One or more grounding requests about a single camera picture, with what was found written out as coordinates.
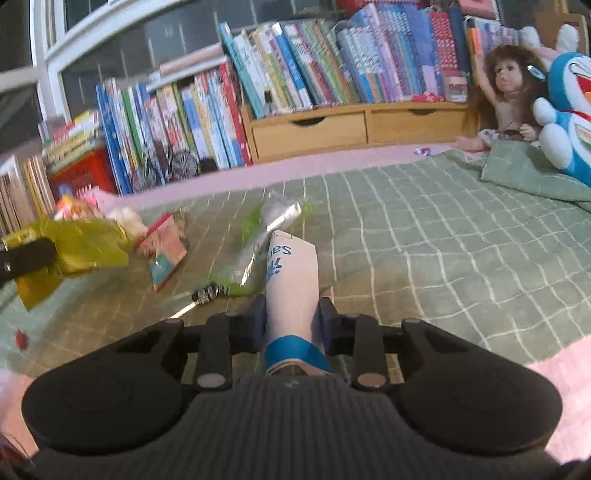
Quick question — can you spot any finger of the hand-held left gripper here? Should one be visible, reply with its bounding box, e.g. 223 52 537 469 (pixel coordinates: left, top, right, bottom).
0 237 57 289

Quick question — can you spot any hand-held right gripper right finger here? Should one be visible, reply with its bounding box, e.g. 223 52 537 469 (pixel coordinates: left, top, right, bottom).
316 297 468 391

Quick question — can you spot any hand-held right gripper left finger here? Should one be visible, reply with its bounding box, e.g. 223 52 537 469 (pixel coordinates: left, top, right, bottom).
115 296 269 391

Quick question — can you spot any white carton with blue print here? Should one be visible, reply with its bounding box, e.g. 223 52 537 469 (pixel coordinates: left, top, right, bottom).
262 230 334 377

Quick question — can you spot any yellow-gold snack wrapper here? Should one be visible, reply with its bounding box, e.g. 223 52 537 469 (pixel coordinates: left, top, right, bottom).
0 217 131 311

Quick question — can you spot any row of pale-spined books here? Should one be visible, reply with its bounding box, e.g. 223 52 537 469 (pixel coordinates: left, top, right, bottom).
0 154 57 237

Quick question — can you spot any stack of flat-lying books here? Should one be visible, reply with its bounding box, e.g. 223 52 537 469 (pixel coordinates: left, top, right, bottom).
39 111 105 174

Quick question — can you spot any row of books on organizer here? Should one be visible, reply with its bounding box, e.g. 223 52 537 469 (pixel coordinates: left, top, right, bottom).
219 4 470 119

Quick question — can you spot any row of thin colourful books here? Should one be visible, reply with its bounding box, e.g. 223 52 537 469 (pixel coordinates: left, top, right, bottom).
464 16 527 86

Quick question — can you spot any macaron printed snack packet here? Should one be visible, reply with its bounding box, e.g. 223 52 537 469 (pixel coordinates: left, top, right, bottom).
52 194 100 223

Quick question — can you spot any pink and white wrapper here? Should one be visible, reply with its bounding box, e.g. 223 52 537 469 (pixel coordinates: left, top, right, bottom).
88 187 151 248

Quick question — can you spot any red slotted plastic basket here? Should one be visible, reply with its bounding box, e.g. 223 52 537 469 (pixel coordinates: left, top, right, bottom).
46 148 119 202

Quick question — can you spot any teal and pink snack packet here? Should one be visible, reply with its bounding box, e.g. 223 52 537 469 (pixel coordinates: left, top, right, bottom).
135 211 189 292

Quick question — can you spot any green checked blanket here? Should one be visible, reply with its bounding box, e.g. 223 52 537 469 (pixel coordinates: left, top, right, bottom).
0 141 591 385

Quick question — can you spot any black model bicycle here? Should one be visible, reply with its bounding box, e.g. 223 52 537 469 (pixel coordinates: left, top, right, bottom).
133 145 200 188

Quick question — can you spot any wooden drawer organizer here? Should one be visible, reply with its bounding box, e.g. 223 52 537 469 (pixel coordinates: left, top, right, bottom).
240 99 477 163

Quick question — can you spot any small pink toy box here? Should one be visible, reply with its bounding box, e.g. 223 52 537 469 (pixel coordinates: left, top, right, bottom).
443 71 470 103

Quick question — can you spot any brown-haired doll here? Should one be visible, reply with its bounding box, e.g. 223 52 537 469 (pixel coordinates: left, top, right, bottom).
454 44 551 154

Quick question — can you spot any blue and white plush toy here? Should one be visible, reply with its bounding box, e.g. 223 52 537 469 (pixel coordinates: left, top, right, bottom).
533 52 591 188

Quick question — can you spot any white bunny plush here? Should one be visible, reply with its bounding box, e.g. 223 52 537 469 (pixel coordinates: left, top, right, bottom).
519 23 581 75

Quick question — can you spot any white window frame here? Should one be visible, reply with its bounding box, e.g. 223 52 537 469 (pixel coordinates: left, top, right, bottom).
28 0 227 116

